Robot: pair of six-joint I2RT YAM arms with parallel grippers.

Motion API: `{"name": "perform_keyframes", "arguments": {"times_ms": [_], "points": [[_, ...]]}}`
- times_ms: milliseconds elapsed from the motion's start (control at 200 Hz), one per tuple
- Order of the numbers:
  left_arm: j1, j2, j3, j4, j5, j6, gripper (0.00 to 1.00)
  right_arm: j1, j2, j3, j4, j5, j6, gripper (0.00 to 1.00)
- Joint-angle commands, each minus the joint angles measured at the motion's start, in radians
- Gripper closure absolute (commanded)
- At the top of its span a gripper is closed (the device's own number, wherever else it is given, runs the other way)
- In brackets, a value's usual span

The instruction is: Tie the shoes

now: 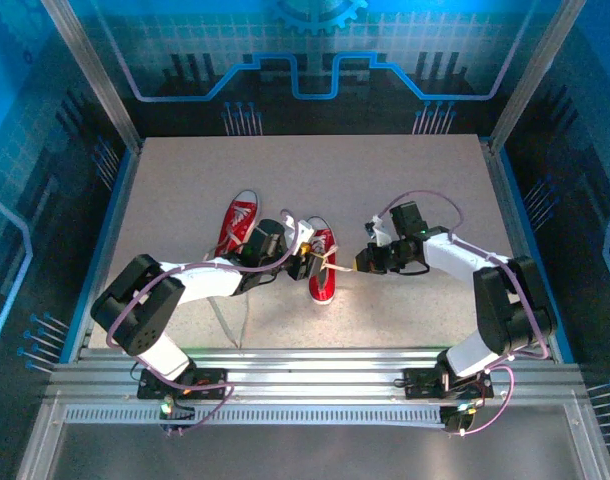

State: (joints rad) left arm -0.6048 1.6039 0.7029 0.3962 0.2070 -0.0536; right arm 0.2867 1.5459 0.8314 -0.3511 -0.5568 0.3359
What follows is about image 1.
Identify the white shoelace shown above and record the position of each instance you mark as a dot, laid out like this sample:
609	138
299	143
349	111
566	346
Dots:
225	322
341	268

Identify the red canvas sneaker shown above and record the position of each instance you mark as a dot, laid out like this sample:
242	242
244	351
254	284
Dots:
322	290
240	220

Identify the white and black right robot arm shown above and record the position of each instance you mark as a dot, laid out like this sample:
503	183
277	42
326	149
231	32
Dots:
505	310

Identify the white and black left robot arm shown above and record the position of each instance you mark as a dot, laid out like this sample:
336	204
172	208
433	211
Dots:
135	310

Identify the blue table edge strip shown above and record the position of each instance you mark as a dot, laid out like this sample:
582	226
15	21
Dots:
114	200

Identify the small black electronics box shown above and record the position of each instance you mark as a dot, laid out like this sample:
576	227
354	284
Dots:
455	420
180	412

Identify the grey metal panel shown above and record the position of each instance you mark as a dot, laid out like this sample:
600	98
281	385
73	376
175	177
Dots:
310	455

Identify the aluminium mounting rail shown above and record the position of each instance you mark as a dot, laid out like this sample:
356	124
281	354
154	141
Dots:
310	375

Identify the aluminium table side rail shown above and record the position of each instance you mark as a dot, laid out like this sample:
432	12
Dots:
503	200
124	200

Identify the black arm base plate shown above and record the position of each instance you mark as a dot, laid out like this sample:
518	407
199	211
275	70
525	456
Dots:
150	391
417	387

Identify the aluminium frame post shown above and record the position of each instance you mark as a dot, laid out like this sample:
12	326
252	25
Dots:
95	75
532	75

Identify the aluminium lower frame rail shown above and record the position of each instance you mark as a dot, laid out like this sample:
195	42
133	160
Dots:
40	445
592	445

